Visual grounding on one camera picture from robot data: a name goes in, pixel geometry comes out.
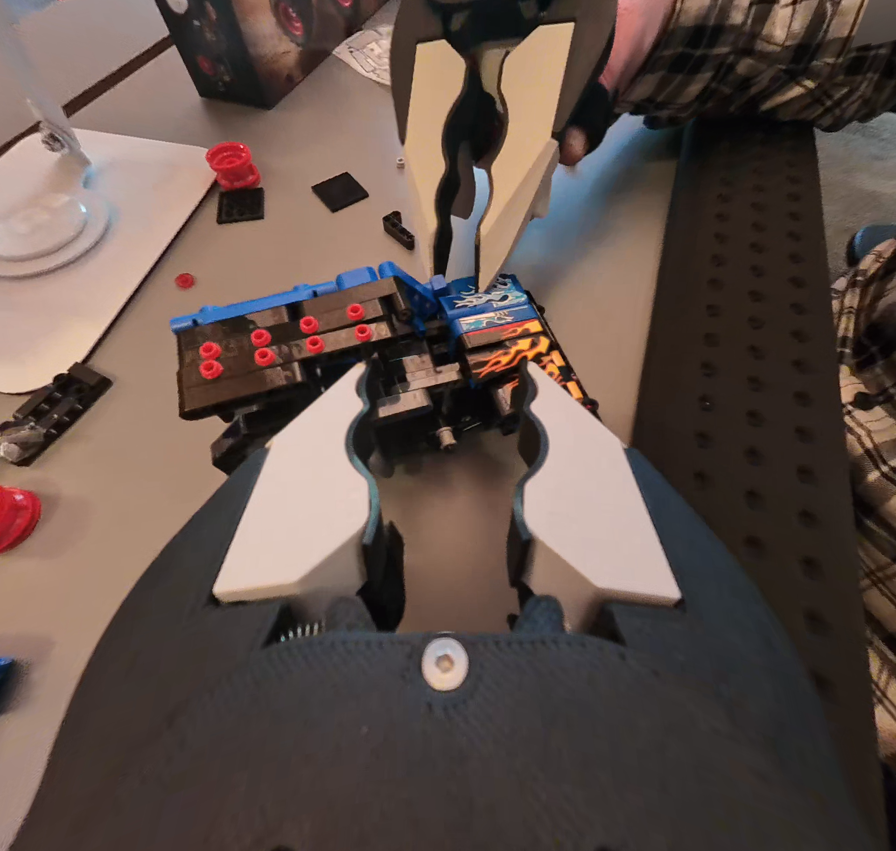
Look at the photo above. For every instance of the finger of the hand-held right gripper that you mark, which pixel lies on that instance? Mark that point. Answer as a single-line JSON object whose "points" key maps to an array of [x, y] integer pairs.
{"points": [[430, 130], [532, 116]]}

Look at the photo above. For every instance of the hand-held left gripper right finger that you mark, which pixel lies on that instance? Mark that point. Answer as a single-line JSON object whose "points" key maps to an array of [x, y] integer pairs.
{"points": [[595, 515]]}

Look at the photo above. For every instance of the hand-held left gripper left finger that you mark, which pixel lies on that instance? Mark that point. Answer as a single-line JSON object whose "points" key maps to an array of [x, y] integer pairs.
{"points": [[294, 515]]}

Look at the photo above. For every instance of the blue flame toy brick truck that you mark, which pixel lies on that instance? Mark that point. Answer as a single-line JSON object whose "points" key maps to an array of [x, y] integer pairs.
{"points": [[294, 368]]}

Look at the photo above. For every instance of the person's right hand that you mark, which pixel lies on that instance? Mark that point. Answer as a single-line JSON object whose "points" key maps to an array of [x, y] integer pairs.
{"points": [[640, 18]]}

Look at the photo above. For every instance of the instruction booklet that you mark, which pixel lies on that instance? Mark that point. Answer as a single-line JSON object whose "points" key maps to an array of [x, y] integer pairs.
{"points": [[367, 53]]}

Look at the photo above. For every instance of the black angled beam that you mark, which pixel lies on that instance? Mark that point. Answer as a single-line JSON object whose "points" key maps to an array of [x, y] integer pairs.
{"points": [[399, 229]]}

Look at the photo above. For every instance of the black flat square tile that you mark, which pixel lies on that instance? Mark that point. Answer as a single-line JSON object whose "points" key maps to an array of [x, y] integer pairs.
{"points": [[339, 192]]}

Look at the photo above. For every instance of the red toy wheel rim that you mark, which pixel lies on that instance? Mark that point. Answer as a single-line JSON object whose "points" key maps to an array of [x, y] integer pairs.
{"points": [[17, 518], [234, 164]]}

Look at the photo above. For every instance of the black square studded plate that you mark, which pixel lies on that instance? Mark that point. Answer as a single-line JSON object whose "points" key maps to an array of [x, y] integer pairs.
{"points": [[240, 206]]}

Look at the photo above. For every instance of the dark toy set box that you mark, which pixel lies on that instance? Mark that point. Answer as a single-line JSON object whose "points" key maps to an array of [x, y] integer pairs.
{"points": [[245, 39]]}

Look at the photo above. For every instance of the black perforated floor mat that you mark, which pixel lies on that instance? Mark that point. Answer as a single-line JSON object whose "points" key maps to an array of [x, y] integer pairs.
{"points": [[735, 305]]}

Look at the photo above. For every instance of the black holed brick plate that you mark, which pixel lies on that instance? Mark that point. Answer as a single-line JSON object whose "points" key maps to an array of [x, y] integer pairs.
{"points": [[56, 410]]}

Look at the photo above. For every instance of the blue toy wheel rim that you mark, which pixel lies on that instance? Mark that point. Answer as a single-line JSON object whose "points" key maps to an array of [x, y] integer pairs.
{"points": [[5, 683]]}

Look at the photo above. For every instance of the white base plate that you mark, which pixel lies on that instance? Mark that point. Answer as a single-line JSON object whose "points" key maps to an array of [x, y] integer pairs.
{"points": [[140, 235]]}

